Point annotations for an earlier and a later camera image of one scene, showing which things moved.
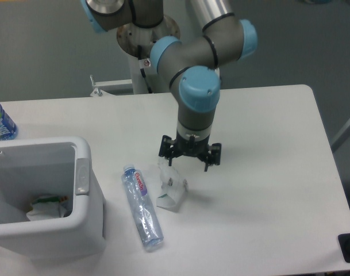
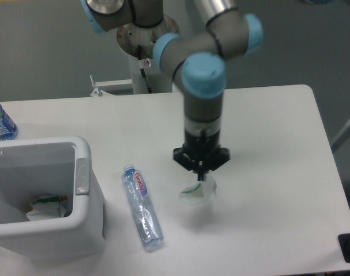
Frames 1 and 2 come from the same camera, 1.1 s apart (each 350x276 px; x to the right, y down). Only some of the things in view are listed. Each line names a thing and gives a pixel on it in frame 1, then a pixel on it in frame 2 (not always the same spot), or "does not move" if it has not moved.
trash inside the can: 47,206 does not move
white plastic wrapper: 173,187 to 200,193
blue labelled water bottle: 2,127 does not move
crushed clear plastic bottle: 149,227 does not move
